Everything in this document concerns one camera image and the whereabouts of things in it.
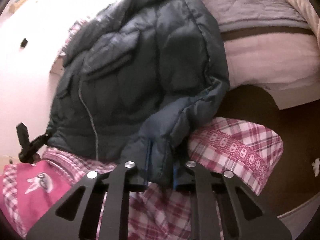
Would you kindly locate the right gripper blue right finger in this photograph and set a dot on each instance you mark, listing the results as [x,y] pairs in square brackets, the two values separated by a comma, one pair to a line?
[175,175]

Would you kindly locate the dark green quilted puffer jacket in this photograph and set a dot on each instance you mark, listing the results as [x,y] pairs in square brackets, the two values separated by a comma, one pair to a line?
[139,70]

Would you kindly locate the dark wall-mounted box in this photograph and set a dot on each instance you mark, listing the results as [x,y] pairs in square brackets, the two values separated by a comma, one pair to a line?
[24,43]

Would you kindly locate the plaid checked tablecloth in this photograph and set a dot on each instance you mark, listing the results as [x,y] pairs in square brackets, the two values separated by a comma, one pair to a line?
[77,25]

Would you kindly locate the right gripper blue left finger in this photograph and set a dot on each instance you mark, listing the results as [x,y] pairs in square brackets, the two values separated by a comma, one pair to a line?
[147,163]

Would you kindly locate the white paper scrap on floor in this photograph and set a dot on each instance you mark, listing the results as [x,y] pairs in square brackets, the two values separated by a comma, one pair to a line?
[316,167]

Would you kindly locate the grey quilted bed mattress cover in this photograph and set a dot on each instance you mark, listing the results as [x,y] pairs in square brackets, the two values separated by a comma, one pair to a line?
[233,15]

